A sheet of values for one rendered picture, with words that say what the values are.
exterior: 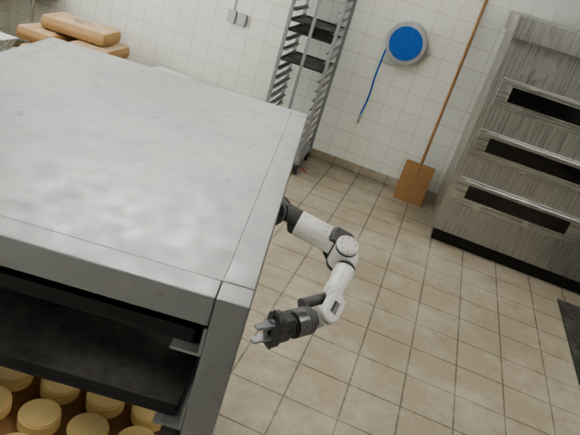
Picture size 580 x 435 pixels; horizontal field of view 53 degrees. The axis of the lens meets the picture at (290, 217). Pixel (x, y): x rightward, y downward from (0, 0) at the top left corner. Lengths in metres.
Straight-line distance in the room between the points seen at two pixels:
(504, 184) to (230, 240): 4.81
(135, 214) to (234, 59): 6.03
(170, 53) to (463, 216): 3.65
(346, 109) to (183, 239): 5.79
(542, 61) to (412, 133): 1.68
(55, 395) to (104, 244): 0.34
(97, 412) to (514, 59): 4.63
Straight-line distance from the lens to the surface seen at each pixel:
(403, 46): 6.00
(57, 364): 0.63
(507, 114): 5.18
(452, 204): 5.38
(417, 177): 6.10
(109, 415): 0.83
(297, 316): 1.75
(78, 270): 0.52
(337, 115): 6.35
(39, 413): 0.81
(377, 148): 6.35
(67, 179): 0.64
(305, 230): 1.98
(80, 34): 6.51
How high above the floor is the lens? 2.10
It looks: 25 degrees down
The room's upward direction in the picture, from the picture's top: 17 degrees clockwise
